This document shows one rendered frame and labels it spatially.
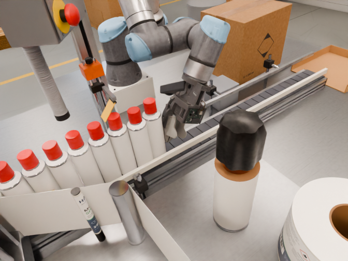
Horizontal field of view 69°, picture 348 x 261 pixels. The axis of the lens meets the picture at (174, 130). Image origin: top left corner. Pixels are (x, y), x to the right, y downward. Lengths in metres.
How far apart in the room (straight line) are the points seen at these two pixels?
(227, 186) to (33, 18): 0.46
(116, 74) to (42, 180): 0.55
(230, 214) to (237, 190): 0.09
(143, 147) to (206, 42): 0.31
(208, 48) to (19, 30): 0.40
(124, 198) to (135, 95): 0.65
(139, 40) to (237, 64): 0.54
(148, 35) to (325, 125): 0.70
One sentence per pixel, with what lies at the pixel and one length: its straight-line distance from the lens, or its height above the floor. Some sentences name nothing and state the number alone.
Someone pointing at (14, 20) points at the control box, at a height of 1.33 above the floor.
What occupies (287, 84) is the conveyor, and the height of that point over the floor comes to 0.88.
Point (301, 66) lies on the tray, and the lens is 1.41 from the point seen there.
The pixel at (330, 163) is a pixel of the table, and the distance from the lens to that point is 0.92.
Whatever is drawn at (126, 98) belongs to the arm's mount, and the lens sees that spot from 1.07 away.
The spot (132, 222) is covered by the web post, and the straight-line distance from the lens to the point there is 0.57.
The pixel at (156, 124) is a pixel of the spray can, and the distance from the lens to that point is 0.69.
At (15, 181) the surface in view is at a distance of 0.65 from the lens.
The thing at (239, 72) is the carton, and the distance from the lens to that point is 1.13.
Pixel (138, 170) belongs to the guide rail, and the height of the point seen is 0.91.
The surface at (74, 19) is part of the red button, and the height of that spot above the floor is 1.32.
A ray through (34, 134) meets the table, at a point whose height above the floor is 0.83.
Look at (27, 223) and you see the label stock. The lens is 0.67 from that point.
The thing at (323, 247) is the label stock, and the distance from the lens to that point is 0.51.
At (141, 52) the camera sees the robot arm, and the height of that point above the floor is 1.19.
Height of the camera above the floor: 1.45
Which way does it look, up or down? 41 degrees down
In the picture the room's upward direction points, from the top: 6 degrees counter-clockwise
